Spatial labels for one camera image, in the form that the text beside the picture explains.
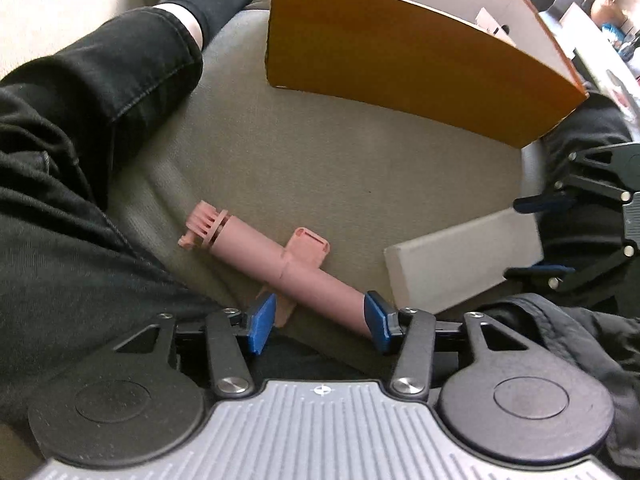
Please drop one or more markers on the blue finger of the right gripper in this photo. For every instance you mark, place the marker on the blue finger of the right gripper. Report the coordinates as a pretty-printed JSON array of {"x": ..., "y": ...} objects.
[
  {"x": 537, "y": 204},
  {"x": 537, "y": 272}
]

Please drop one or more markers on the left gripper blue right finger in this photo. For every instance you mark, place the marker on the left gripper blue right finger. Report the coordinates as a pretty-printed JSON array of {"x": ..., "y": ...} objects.
[{"x": 407, "y": 334}]

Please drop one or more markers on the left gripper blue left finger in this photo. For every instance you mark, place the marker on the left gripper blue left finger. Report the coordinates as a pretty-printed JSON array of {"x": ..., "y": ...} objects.
[{"x": 234, "y": 337}]

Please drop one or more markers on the white rectangular box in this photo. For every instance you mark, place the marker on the white rectangular box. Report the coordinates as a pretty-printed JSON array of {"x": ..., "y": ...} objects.
[{"x": 440, "y": 270}]

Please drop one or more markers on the pink plastic tube tool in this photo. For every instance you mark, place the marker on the pink plastic tube tool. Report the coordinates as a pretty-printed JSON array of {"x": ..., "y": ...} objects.
[{"x": 292, "y": 271}]

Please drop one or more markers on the right leg black trousers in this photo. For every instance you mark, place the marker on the right leg black trousers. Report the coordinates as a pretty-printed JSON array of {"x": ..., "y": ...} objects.
[{"x": 595, "y": 328}]

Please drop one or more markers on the leg black trousers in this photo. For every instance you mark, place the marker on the leg black trousers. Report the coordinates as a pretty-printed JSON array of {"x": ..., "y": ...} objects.
[
  {"x": 70, "y": 280},
  {"x": 595, "y": 328}
]

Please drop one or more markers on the white tv cabinet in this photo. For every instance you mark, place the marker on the white tv cabinet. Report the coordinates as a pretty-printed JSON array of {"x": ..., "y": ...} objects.
[{"x": 603, "y": 66}]

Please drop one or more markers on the left leg black trousers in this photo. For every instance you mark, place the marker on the left leg black trousers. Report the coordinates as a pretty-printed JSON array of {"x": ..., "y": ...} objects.
[{"x": 70, "y": 280}]

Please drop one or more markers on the orange cardboard box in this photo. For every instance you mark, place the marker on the orange cardboard box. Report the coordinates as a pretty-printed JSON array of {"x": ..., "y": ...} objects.
[{"x": 491, "y": 67}]

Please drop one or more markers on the beige fabric sofa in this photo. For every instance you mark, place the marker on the beige fabric sofa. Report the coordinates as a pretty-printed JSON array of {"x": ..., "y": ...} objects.
[{"x": 364, "y": 177}]

